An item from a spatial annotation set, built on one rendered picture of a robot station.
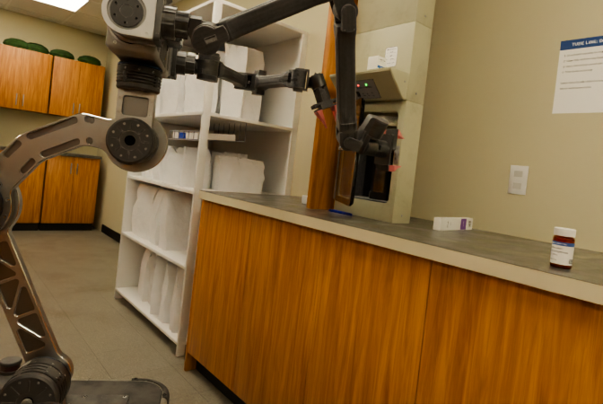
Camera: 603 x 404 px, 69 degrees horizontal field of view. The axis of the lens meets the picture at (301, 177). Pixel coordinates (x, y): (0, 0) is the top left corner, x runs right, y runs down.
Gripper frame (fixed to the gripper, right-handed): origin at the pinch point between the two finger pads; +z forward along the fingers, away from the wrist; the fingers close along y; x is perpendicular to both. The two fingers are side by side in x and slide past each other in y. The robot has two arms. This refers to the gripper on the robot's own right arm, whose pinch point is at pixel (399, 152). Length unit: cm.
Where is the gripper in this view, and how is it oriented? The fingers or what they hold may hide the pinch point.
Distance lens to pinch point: 156.0
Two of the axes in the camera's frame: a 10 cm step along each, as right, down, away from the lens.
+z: 7.6, 0.8, 6.5
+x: -6.4, -0.8, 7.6
